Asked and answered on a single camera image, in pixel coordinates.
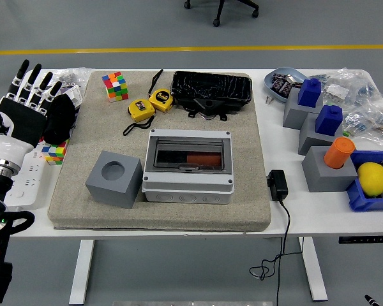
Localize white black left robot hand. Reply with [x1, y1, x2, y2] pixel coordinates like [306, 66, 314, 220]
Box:
[0, 59, 64, 167]

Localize grey box with clear lid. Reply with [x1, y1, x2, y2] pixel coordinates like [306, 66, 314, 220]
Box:
[142, 128, 236, 205]

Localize orange cylinder battery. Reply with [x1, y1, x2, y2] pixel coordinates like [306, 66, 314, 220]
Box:
[186, 152, 222, 164]
[323, 136, 356, 169]

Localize clear bags with white box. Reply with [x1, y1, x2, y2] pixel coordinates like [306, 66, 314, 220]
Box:
[40, 66, 92, 108]

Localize blue block battery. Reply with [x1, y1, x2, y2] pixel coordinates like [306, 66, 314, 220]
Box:
[297, 78, 322, 107]
[315, 105, 343, 135]

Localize black cloth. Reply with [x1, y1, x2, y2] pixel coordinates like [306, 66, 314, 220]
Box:
[43, 94, 77, 145]

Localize small colourful puzzle cube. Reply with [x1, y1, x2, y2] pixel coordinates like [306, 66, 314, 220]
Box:
[40, 139, 68, 166]

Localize black table control panel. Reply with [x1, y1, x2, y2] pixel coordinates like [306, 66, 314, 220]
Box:
[338, 235, 383, 245]

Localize white table leg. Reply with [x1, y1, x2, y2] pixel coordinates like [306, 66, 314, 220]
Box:
[69, 239, 95, 305]
[298, 237, 328, 302]

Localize white power strip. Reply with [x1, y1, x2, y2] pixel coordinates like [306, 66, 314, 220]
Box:
[4, 145, 54, 207]

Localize large colourful puzzle cube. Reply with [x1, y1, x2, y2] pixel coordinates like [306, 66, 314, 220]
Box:
[101, 71, 130, 103]

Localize blue plastic bin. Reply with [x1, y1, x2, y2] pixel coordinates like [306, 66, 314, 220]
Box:
[346, 150, 383, 213]

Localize grey block with round hole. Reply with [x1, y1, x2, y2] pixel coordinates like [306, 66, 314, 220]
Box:
[85, 150, 144, 210]
[302, 145, 359, 193]

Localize small yellow tape measure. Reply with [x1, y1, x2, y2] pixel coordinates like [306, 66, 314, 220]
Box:
[123, 99, 156, 136]

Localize yellow lemon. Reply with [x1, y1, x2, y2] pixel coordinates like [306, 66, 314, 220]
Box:
[357, 161, 383, 197]

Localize yellow tape measure with print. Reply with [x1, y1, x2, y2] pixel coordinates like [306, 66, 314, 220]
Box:
[147, 68, 176, 112]

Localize black power adapter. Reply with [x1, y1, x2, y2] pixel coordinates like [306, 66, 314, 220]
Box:
[266, 170, 289, 201]

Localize grey block with square hole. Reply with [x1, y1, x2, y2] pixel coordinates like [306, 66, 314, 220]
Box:
[298, 111, 344, 156]
[283, 87, 324, 130]

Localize clear bag of parts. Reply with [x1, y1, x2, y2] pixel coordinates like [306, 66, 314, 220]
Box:
[309, 67, 383, 108]
[343, 107, 383, 142]

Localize grey-brown mat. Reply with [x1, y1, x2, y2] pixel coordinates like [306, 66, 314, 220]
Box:
[47, 70, 272, 232]

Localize black plastic tray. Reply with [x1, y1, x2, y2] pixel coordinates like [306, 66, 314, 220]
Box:
[170, 70, 253, 113]

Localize black office chair base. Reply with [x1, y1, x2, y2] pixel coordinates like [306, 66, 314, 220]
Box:
[183, 0, 260, 27]

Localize dark printed packet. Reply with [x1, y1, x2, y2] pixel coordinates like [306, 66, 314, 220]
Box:
[270, 73, 294, 96]

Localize silver brown packet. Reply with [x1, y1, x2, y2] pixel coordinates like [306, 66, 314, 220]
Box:
[285, 73, 303, 89]

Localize blue-grey bowl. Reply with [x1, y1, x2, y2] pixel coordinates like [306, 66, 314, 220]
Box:
[264, 66, 309, 103]

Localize black adapter cord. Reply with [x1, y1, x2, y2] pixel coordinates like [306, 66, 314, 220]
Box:
[249, 200, 304, 306]

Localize black metal bracket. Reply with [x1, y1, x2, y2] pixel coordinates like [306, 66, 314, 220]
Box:
[186, 97, 229, 122]

